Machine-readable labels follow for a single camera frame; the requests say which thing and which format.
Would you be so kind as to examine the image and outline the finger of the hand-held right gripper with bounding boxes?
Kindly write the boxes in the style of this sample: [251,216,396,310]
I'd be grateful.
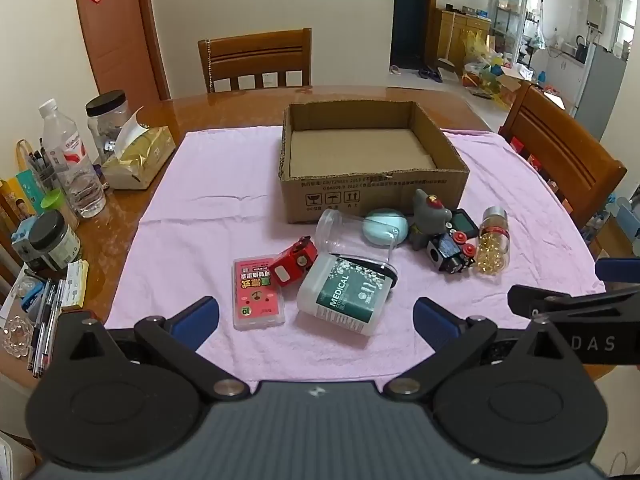
[507,284,640,321]
[595,258,640,279]

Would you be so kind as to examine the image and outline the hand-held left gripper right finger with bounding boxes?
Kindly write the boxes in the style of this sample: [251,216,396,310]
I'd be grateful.
[383,296,595,402]

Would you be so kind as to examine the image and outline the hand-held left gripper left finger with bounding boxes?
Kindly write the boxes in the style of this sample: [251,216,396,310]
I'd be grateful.
[45,296,251,402]

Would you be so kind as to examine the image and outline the pink plastic card case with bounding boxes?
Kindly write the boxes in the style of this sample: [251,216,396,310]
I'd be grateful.
[232,255,287,331]

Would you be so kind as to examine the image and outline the blue black toy truck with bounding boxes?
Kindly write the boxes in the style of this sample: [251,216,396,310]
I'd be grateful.
[426,231,477,275]

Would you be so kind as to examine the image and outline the clear bottle of yellow capsules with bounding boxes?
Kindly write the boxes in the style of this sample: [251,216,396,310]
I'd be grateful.
[477,206,511,275]

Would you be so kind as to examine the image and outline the white cotton swab container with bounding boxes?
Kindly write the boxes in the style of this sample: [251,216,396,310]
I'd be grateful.
[296,252,400,337]

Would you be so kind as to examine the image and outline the red toy car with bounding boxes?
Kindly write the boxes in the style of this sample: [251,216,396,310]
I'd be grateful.
[269,235,320,289]

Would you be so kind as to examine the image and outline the teal-backed teardrop pocket mirror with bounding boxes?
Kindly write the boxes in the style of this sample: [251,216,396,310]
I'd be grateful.
[363,208,409,246]

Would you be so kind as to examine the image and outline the cardboard box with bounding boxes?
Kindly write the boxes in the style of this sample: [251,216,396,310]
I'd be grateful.
[278,100,471,226]
[492,67,534,107]

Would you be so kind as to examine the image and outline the pink towel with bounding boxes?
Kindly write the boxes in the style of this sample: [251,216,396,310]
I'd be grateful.
[104,126,610,382]

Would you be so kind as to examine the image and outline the small black digital timer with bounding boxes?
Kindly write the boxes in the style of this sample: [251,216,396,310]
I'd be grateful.
[448,208,481,237]

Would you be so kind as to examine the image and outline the grey toy figure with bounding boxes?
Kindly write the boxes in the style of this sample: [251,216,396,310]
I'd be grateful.
[409,188,454,252]

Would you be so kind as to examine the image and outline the clear plastic cup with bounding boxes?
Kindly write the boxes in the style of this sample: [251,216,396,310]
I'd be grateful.
[314,208,402,267]

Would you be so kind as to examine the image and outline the yellow paper box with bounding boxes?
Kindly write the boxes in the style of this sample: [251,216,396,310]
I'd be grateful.
[62,259,90,310]

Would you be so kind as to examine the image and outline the wooden chair with grooved back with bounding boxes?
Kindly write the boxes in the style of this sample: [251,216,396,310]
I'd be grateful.
[498,82,628,227]

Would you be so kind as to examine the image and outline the black ballpoint pen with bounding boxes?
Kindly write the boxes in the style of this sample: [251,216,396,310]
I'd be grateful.
[27,287,50,379]
[41,280,60,367]
[51,279,69,322]

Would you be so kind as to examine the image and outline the dark jar with black lid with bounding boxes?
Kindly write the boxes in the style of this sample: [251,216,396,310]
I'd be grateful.
[22,209,82,272]

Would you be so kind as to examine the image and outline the gold tissue pack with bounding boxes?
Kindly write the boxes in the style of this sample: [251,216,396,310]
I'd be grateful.
[101,107,177,191]

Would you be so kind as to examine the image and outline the grey refrigerator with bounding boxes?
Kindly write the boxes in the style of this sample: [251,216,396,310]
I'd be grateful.
[572,42,629,142]

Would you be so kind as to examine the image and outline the crystal glass dish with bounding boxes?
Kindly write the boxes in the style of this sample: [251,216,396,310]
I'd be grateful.
[0,314,35,359]

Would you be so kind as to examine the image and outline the clear plastic water bottle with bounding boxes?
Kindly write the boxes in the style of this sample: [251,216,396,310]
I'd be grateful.
[39,98,107,219]

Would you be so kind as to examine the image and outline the cardboard box on floor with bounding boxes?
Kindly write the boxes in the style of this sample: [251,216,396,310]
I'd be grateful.
[492,67,534,107]

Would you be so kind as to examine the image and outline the clear pen holder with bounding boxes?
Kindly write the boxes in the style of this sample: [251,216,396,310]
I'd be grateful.
[16,140,65,202]

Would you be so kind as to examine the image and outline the colourful printed box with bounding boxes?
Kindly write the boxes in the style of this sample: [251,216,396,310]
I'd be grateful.
[0,174,39,222]

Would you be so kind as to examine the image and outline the clear jar with black lid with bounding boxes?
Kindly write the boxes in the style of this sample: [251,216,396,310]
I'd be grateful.
[84,89,132,167]

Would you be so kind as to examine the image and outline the yellow plastic bags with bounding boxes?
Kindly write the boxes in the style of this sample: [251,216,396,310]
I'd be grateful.
[462,30,506,92]

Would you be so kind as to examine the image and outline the metal storage shelf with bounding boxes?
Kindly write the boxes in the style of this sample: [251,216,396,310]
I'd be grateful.
[492,0,526,56]

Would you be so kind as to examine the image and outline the wooden chair with slatted back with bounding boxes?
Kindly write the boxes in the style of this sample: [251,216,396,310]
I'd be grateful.
[197,28,312,94]

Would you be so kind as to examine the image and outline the brown wooden door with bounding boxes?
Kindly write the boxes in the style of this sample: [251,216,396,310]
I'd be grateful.
[74,0,172,104]

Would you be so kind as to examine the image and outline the wooden sideboard cabinet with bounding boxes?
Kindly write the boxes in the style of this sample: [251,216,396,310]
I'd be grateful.
[433,7,492,74]

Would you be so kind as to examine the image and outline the wall water heater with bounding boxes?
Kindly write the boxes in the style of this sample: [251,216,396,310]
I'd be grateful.
[585,0,609,34]

